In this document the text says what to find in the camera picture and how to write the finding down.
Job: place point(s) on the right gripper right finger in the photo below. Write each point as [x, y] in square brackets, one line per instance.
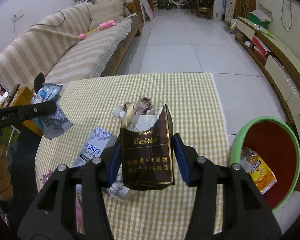
[246, 214]

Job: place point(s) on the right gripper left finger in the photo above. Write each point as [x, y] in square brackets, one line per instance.
[52, 214]

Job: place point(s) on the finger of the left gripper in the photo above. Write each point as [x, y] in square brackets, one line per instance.
[29, 112]
[38, 82]

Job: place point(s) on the pink plastic bag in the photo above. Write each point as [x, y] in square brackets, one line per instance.
[78, 204]

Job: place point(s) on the blue white snack wrapper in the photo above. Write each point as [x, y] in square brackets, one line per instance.
[51, 119]

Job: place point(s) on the newspaper ball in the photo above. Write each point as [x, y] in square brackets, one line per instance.
[143, 106]

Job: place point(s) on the dark brown cigarette box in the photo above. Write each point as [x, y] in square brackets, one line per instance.
[147, 151]

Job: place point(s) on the person's left hand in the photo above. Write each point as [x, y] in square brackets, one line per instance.
[6, 188]

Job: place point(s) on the wooden side table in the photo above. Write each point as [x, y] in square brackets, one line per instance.
[23, 97]

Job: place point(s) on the yellow packet in bin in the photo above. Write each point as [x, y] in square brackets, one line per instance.
[262, 176]

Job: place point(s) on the striped beige sofa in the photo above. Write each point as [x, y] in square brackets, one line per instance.
[52, 47]

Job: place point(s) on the crumpled grey paper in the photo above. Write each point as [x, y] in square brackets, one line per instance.
[118, 190]

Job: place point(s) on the red bin with green rim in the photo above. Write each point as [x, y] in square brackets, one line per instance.
[278, 146]

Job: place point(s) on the pink toy wand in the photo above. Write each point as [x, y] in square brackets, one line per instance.
[102, 26]

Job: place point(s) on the beige sofa pillow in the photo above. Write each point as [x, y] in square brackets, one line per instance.
[104, 11]

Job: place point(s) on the wooden tv cabinet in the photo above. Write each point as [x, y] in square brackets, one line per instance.
[278, 63]

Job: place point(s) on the white balance bike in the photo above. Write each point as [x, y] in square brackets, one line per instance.
[169, 4]

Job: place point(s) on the wooden chair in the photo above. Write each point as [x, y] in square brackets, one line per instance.
[204, 8]

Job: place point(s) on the green box with papers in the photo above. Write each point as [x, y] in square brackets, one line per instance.
[261, 16]

